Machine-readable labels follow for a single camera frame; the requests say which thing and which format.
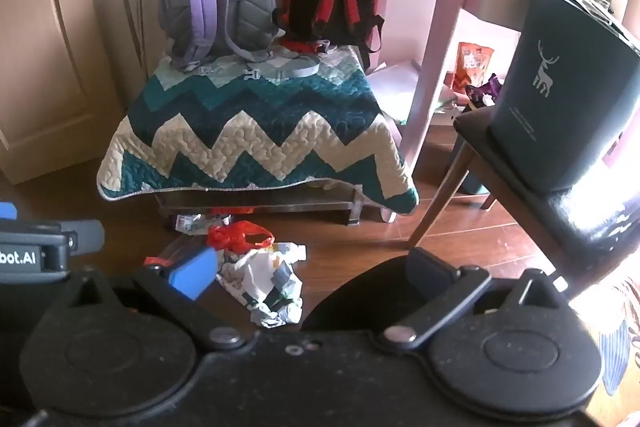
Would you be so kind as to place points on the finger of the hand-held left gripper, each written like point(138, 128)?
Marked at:
point(87, 234)

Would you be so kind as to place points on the floral printed cloth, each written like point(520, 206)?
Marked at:
point(617, 337)

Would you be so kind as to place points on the orange snack packet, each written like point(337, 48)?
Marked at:
point(472, 62)

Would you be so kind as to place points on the white wrapper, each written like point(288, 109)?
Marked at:
point(195, 223)

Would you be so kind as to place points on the white paper sheets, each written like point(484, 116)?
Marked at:
point(392, 92)

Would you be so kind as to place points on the pink desk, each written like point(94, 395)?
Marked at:
point(435, 22)

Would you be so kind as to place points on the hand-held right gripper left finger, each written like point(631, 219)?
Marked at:
point(192, 274)

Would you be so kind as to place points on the dark teal trash bin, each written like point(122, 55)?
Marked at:
point(565, 107)

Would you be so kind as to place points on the dark wooden chair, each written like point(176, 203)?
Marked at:
point(505, 142)

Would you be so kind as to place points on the purple wrapper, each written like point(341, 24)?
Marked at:
point(484, 92)

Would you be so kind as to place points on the low dark wooden bench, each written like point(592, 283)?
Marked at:
point(280, 206)

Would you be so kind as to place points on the cream door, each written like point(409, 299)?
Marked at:
point(45, 57)

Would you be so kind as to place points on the printed paper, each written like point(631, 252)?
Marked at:
point(265, 282)

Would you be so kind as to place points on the teal white zigzag quilt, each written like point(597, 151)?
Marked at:
point(260, 127)

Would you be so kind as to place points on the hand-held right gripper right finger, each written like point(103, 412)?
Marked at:
point(427, 268)

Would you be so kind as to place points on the red plastic bag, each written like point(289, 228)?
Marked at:
point(235, 237)

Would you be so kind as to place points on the thin dark leaning stick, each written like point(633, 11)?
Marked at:
point(131, 17)

